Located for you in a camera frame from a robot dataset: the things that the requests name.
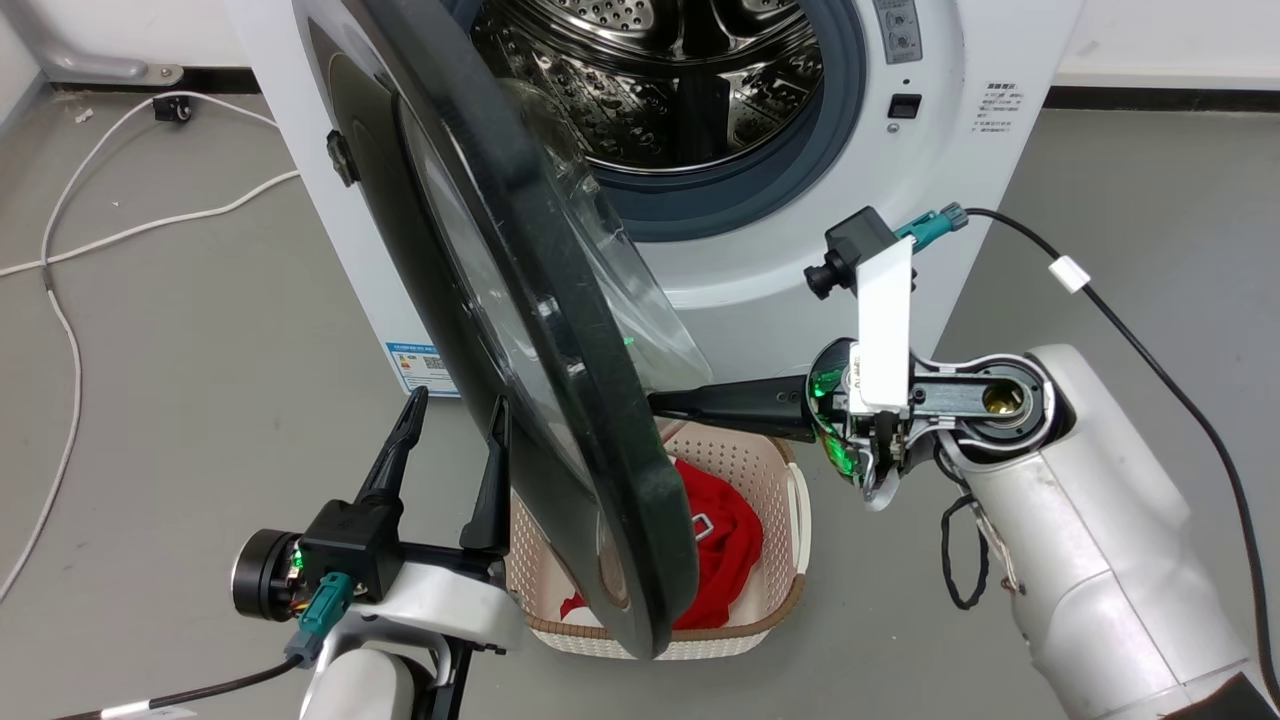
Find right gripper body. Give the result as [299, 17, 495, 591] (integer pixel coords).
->
[805, 338, 1057, 513]

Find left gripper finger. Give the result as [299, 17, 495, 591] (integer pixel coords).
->
[354, 386, 430, 509]
[459, 394, 514, 558]

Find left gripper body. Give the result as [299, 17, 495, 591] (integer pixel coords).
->
[231, 527, 528, 658]

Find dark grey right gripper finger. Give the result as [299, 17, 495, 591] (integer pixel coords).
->
[647, 374, 817, 443]

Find black round washing machine door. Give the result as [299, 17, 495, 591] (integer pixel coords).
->
[305, 0, 716, 662]

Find white front-load washing machine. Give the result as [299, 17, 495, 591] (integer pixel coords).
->
[225, 0, 1087, 401]

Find grey-blue rubber door seal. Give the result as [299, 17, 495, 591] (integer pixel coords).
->
[588, 0, 869, 244]

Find steel washing machine drum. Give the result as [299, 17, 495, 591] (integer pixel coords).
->
[470, 0, 827, 173]

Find blue energy label sticker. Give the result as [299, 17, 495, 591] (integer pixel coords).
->
[384, 341, 462, 399]

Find beige perforated laundry basket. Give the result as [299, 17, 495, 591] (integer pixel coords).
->
[505, 419, 812, 662]

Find red garment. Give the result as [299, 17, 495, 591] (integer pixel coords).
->
[559, 457, 767, 632]

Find white text warning sticker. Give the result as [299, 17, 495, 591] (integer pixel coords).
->
[974, 79, 1022, 137]

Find white camera mounting bracket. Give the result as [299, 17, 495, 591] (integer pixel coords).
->
[856, 235, 915, 413]

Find teal left camera connector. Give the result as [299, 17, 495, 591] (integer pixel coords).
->
[284, 572, 354, 668]

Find teal camera connector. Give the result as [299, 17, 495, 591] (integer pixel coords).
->
[893, 202, 970, 248]
[284, 572, 354, 668]

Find thin black looped arm cable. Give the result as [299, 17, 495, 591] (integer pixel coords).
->
[939, 494, 993, 612]

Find teal right camera connector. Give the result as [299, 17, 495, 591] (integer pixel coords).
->
[893, 202, 970, 248]

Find black left camera cable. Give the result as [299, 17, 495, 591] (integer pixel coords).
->
[45, 654, 303, 720]

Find white floor cable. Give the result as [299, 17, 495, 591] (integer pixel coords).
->
[0, 90, 302, 604]

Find grey metal floor bracket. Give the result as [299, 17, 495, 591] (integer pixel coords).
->
[0, 0, 185, 88]

